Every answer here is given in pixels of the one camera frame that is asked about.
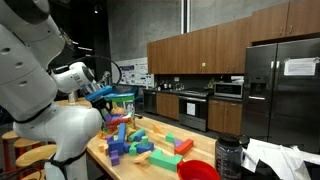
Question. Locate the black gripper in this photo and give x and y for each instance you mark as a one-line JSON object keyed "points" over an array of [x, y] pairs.
{"points": [[100, 104]]}

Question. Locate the stainless steel refrigerator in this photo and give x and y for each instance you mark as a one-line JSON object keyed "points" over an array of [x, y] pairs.
{"points": [[281, 94]]}

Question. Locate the metal cup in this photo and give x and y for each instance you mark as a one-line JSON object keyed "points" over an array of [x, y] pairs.
{"points": [[73, 97]]}

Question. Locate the clear plastic toy bag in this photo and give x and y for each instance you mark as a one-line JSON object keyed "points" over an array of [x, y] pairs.
{"points": [[116, 109]]}

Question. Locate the large blue foam block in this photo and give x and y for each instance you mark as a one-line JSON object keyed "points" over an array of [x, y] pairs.
{"points": [[120, 144]]}

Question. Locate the green foam bridge block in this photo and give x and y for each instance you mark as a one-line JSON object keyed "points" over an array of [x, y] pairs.
{"points": [[167, 162]]}

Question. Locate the black oven stove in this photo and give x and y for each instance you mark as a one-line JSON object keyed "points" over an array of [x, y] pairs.
{"points": [[193, 109]]}

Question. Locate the silver microwave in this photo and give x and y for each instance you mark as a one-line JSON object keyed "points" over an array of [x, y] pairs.
{"points": [[230, 90]]}

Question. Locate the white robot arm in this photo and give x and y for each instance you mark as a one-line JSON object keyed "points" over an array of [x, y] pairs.
{"points": [[29, 41]]}

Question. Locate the green foam cylinder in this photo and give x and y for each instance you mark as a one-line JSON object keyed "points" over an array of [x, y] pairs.
{"points": [[137, 136]]}

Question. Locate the red foam block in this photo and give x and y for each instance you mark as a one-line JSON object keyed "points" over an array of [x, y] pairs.
{"points": [[182, 147]]}

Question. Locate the red plastic bowl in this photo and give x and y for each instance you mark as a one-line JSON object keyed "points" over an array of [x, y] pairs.
{"points": [[196, 170]]}

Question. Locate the wooden stool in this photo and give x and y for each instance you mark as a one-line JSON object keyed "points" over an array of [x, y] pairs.
{"points": [[34, 155]]}

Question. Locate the dark water bottle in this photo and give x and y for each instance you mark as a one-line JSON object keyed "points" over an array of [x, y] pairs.
{"points": [[228, 157]]}

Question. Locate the small purple foam block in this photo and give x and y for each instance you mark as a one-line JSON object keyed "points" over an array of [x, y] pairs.
{"points": [[114, 158]]}

